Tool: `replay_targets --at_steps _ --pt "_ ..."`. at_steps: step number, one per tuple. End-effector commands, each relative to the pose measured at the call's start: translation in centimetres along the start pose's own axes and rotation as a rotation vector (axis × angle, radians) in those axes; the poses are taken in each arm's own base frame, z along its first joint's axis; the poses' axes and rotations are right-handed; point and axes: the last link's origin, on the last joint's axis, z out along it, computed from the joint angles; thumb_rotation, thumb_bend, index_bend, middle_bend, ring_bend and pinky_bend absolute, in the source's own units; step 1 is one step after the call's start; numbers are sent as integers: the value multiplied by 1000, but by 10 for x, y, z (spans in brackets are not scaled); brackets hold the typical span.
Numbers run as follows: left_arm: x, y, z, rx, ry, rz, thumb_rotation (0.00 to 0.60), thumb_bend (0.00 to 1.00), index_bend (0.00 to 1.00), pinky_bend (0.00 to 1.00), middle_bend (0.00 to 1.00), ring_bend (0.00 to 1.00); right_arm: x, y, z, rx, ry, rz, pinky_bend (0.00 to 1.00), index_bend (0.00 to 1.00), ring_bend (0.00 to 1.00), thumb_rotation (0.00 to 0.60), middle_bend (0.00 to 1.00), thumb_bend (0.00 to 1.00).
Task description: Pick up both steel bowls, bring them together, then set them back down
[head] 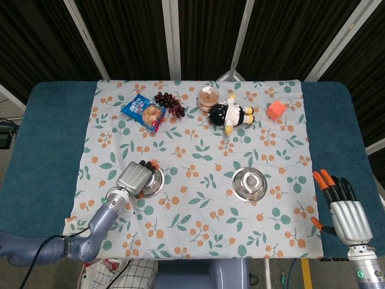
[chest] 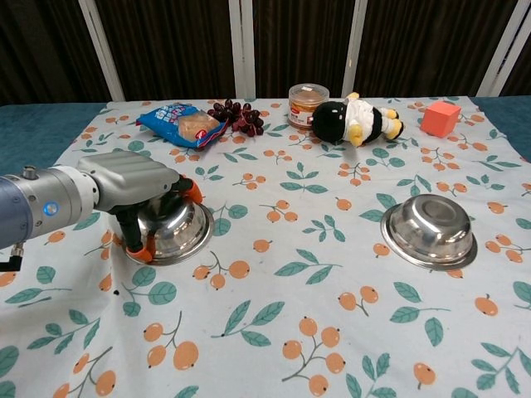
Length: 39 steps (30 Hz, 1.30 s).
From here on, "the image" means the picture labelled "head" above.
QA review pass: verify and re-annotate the orange cube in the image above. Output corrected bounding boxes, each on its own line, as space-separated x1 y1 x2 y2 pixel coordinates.
265 101 286 121

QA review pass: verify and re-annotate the dark green box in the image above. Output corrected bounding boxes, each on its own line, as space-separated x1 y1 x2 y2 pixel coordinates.
0 120 19 149

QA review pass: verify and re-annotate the floral fruit print tablecloth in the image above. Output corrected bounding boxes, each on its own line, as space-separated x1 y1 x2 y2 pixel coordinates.
63 78 324 260

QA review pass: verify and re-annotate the clear plastic cookie jar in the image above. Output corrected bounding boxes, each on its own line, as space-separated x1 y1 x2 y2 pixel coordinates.
197 85 220 113

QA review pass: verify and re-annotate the blue snack bag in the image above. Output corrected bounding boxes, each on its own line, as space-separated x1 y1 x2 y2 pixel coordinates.
121 93 167 133

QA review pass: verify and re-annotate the dark pleated curtain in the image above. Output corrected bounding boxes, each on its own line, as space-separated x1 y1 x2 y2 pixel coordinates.
0 0 385 151

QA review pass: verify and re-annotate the white checked bag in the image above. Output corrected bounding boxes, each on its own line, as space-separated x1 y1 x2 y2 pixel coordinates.
78 258 159 289

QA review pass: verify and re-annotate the stainless steel bowl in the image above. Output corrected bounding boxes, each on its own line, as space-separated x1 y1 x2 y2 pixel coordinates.
230 167 268 202
137 165 165 199

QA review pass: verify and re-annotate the blue grey robot torso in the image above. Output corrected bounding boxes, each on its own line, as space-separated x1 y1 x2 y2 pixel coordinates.
155 258 251 289

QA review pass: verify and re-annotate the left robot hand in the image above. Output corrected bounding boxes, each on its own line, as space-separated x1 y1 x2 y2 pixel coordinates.
115 160 160 199

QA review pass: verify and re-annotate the white frame post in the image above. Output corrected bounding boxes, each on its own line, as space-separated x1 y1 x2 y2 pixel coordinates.
161 0 182 81
303 0 375 82
365 141 385 156
0 83 26 110
63 0 109 81
216 0 256 81

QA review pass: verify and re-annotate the dark red grape bunch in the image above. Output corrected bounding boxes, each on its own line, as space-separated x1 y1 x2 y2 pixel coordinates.
154 92 186 118

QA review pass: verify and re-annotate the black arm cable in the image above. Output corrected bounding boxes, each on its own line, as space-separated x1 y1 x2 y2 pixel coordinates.
17 234 66 289

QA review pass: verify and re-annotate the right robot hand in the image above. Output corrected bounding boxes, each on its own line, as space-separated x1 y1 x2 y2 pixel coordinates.
311 169 374 246

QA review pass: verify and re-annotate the black white plush doll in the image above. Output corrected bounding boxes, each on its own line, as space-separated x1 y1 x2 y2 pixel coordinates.
209 94 259 135

